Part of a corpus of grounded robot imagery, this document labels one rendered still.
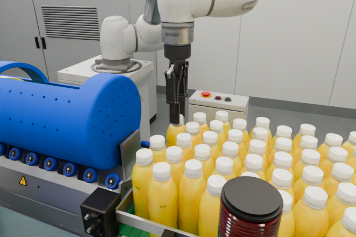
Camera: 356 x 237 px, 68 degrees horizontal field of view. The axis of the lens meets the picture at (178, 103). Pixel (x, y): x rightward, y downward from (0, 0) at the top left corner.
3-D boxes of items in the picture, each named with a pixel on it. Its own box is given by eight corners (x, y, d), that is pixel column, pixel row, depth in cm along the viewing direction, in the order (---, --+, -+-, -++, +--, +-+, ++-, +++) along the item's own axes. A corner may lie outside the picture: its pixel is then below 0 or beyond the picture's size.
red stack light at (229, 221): (224, 200, 33) (227, 175, 32) (278, 215, 31) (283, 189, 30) (212, 242, 28) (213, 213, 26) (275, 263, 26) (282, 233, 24)
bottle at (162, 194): (149, 222, 69) (145, 163, 62) (176, 220, 69) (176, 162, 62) (149, 247, 62) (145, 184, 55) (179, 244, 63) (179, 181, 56)
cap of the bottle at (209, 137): (208, 134, 74) (209, 128, 74) (220, 139, 72) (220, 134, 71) (199, 139, 72) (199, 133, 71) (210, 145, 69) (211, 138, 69)
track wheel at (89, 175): (88, 165, 79) (84, 165, 77) (101, 169, 77) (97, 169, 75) (84, 181, 78) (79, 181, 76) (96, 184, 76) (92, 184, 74)
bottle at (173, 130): (180, 161, 94) (180, 113, 87) (191, 171, 88) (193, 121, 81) (162, 167, 91) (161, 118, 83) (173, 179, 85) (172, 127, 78)
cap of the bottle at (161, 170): (152, 168, 60) (152, 161, 60) (169, 167, 61) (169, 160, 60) (152, 179, 57) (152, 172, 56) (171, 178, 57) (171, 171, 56)
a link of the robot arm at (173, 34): (154, 22, 68) (155, 45, 71) (187, 24, 65) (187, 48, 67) (168, 19, 76) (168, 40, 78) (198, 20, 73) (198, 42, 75)
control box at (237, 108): (196, 112, 107) (196, 88, 103) (246, 120, 100) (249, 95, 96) (187, 123, 99) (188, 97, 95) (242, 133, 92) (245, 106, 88)
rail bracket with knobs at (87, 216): (106, 211, 72) (101, 181, 68) (129, 219, 70) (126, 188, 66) (81, 240, 64) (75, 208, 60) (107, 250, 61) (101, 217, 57)
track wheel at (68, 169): (68, 160, 81) (64, 160, 79) (80, 163, 80) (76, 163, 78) (64, 175, 80) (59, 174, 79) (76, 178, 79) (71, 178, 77)
